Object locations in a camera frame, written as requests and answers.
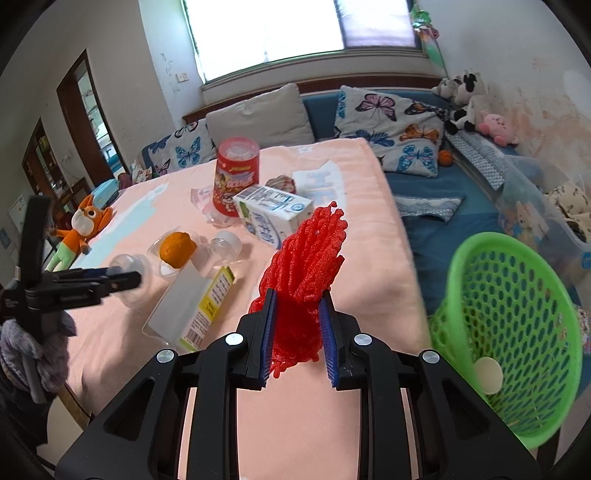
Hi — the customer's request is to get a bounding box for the light blue box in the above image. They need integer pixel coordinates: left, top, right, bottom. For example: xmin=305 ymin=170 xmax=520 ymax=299
xmin=90 ymin=180 xmax=122 ymax=206

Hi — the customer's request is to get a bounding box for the clear plastic storage bin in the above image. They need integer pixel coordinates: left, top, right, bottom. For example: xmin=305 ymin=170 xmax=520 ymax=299
xmin=496 ymin=154 xmax=591 ymax=287

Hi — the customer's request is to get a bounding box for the grey patterned cloth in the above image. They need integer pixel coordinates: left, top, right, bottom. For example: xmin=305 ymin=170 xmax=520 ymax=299
xmin=392 ymin=194 xmax=465 ymax=224

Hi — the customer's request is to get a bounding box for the pink printed blanket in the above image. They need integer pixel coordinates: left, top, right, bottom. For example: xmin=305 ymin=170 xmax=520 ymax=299
xmin=60 ymin=137 xmax=432 ymax=480

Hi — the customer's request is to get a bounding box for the window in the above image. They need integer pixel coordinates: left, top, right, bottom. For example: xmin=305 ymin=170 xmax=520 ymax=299
xmin=182 ymin=0 xmax=423 ymax=86

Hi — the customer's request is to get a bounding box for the person's left hand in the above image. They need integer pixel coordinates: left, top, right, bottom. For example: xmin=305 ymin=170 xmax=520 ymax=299
xmin=0 ymin=314 xmax=78 ymax=404

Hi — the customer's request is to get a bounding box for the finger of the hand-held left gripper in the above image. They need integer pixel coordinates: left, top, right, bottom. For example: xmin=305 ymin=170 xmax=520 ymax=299
xmin=58 ymin=288 xmax=106 ymax=309
xmin=46 ymin=266 xmax=142 ymax=293

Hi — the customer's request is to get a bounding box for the beige pillow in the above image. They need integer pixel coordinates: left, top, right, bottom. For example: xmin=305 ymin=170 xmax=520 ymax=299
xmin=205 ymin=83 xmax=315 ymax=149

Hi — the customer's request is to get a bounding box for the pink plush toy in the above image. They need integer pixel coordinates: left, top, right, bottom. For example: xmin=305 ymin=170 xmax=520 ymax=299
xmin=478 ymin=111 xmax=519 ymax=147

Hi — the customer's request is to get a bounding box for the cream patterned cloth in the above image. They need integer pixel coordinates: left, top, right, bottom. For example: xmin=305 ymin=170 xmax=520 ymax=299
xmin=545 ymin=180 xmax=591 ymax=222

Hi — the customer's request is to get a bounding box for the pink foil snack wrapper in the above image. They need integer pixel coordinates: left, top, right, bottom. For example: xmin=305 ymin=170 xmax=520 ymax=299
xmin=268 ymin=174 xmax=298 ymax=195

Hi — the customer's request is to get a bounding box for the butterfly print pillow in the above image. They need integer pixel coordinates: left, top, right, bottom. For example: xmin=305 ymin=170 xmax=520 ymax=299
xmin=141 ymin=119 xmax=218 ymax=178
xmin=333 ymin=85 xmax=446 ymax=178

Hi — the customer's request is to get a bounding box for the floral pouch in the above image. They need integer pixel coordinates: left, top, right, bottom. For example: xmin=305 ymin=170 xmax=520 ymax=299
xmin=573 ymin=305 xmax=591 ymax=354

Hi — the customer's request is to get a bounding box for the black white cow plush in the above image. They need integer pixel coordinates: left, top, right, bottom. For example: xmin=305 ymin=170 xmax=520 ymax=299
xmin=445 ymin=69 xmax=490 ymax=136

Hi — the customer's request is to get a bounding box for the wooden cabinet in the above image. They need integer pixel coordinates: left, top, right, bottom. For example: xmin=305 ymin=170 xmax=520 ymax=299
xmin=21 ymin=117 xmax=63 ymax=204

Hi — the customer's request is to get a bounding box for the crumpled clear plastic wrapper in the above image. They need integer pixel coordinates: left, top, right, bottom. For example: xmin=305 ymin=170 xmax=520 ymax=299
xmin=191 ymin=185 xmax=241 ymax=227

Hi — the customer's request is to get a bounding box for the colourful pinwheel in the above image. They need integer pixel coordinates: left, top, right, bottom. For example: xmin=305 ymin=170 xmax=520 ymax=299
xmin=411 ymin=4 xmax=448 ymax=77

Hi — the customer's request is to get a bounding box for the grey patterned folded cushion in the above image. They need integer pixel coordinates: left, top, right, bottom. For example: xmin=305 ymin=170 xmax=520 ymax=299
xmin=450 ymin=131 xmax=509 ymax=190

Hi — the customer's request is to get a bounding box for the orange mandarin in plastic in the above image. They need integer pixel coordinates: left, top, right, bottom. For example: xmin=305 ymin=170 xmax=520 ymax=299
xmin=148 ymin=228 xmax=201 ymax=278

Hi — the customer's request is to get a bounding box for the red snack canister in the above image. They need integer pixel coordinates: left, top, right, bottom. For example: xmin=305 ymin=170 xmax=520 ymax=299
xmin=210 ymin=137 xmax=260 ymax=217

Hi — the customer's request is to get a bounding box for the small clear plastic jar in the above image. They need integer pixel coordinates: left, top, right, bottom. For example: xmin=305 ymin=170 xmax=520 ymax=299
xmin=208 ymin=231 xmax=243 ymax=265

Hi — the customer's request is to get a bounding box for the white blue milk carton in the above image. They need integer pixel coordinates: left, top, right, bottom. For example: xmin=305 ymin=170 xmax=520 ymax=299
xmin=232 ymin=185 xmax=315 ymax=250

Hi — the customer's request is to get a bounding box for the blue sofa bed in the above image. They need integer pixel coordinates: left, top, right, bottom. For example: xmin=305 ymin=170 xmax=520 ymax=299
xmin=300 ymin=88 xmax=583 ymax=319

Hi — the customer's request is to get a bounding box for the wooden door frame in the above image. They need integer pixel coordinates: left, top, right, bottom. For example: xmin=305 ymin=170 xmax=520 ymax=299
xmin=56 ymin=50 xmax=127 ymax=178

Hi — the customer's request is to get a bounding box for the clear plastic cup lid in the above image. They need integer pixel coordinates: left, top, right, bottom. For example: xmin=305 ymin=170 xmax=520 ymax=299
xmin=110 ymin=254 xmax=153 ymax=309

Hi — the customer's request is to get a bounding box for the green plastic basket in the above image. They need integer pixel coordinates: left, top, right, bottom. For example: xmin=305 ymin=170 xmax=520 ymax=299
xmin=427 ymin=232 xmax=583 ymax=450

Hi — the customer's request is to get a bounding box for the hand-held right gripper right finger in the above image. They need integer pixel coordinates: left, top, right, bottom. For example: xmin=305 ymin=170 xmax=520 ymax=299
xmin=321 ymin=291 xmax=541 ymax=480

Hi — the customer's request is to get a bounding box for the orange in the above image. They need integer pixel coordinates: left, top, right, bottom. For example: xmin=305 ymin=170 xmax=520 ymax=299
xmin=159 ymin=232 xmax=192 ymax=268

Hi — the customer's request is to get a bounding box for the orange fox plush toy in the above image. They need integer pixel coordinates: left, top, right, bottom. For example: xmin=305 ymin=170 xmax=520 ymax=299
xmin=44 ymin=194 xmax=115 ymax=273

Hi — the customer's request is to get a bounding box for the grey white plush toy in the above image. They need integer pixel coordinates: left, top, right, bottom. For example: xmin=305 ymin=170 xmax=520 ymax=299
xmin=431 ymin=76 xmax=462 ymax=97

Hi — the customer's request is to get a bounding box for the paper cup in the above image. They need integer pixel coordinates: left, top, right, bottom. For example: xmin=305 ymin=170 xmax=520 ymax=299
xmin=472 ymin=356 xmax=504 ymax=395

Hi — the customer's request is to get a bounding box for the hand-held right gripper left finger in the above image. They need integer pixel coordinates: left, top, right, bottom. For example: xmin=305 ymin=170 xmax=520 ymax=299
xmin=55 ymin=291 xmax=278 ymax=480

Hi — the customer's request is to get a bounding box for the red foam fruit net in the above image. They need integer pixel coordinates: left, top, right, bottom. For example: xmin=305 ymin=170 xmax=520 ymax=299
xmin=247 ymin=205 xmax=349 ymax=381

